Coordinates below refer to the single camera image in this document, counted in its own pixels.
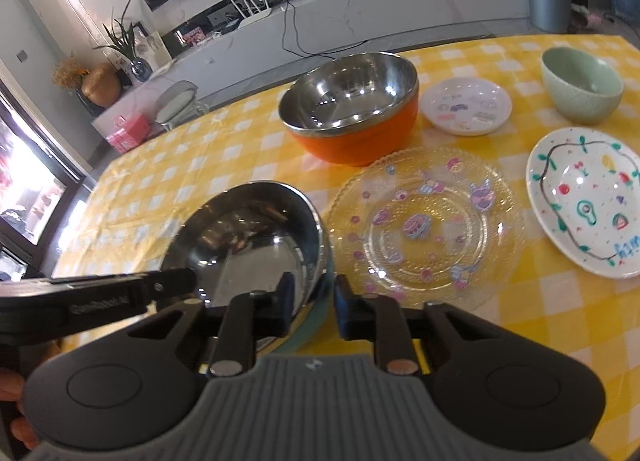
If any teal steel bowl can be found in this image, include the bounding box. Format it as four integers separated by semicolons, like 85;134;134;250
160;181;334;354

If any white marble tv bench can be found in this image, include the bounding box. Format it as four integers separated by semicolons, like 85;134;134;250
92;0;529;137

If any orange round vase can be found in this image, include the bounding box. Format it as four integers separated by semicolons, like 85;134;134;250
81;63;122;108

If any white painted ceramic plate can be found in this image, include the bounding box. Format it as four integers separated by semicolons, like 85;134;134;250
526;127;639;280

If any yellow checkered tablecloth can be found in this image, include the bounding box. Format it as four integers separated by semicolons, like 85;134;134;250
54;35;639;460

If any left human hand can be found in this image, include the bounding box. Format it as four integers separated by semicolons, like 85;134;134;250
0;369;39;450

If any white wifi router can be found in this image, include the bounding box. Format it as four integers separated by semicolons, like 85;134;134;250
230;0;272;28

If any black cable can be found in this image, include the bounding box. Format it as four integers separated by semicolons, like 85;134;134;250
278;0;381;58

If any potted green plant blue vase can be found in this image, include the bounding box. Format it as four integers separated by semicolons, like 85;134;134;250
94;0;153;83

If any orange steel bowl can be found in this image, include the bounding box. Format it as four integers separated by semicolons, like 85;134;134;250
278;51;420;167

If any green ceramic bowl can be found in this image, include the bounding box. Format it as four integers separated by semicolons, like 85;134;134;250
540;47;625;125

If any small round stool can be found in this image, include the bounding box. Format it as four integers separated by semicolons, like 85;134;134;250
155;80;207;132

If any pink box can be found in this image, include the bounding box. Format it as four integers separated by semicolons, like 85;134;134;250
106;114;151;154

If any small white sticker plate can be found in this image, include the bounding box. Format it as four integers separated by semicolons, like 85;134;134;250
420;77;513;137

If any clear glass patterned plate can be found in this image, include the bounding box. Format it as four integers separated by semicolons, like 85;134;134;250
326;148;524;311

